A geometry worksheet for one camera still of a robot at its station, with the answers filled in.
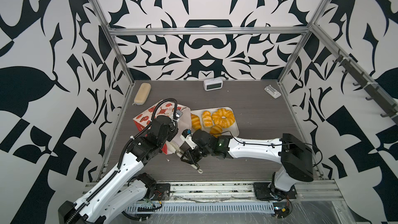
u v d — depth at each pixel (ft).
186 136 2.29
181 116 2.12
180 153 2.44
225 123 3.08
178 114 2.11
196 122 3.08
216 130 2.95
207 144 1.96
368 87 1.97
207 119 3.11
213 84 3.64
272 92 3.67
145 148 1.72
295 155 1.49
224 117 3.26
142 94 3.55
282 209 2.32
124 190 1.86
